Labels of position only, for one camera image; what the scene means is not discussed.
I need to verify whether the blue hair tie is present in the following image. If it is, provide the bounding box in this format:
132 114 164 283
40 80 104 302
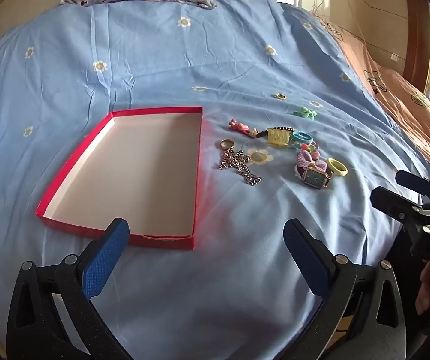
289 130 313 145

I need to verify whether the orange cartoon print blanket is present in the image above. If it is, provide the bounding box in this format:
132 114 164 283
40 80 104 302
312 11 430 196

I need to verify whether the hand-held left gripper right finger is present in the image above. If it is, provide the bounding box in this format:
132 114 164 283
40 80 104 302
283 218 407 360

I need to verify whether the yellow hair tie ring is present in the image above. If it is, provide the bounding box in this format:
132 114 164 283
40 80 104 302
327 158 348 177

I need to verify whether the green bow hair clip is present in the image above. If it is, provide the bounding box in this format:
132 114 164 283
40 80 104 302
293 107 318 121

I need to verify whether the pink heart hair clip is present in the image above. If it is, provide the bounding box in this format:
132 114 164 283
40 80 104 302
227 119 258 139

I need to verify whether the purple bow hair tie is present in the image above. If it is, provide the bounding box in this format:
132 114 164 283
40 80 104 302
295 149 330 173

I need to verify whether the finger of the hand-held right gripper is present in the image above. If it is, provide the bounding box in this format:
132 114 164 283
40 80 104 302
370 186 426 226
395 170 430 201

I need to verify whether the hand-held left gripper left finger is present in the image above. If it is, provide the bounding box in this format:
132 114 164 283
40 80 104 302
6 217 131 360

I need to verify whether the yellow claw hair clip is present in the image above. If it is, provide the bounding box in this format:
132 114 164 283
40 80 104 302
267 127 292 147

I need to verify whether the dark bead bracelet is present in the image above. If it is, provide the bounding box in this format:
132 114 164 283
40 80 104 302
256 125 294 140

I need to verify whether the square gold wristwatch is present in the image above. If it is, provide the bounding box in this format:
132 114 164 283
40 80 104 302
299 167 333 190

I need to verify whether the silver chain with gold ring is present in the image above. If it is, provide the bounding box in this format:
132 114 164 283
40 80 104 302
218 139 262 186

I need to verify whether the red shallow cardboard box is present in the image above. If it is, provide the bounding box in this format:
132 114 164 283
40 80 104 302
36 106 204 250

